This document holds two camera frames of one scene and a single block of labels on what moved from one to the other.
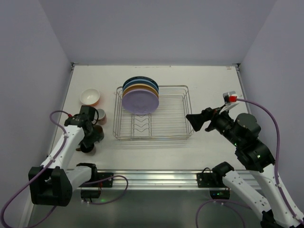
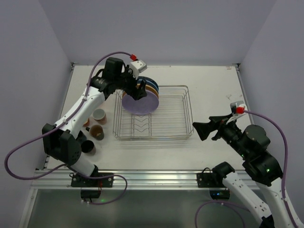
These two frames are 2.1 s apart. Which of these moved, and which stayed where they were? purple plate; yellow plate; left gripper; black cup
Moved: left gripper
Stayed: purple plate; yellow plate; black cup
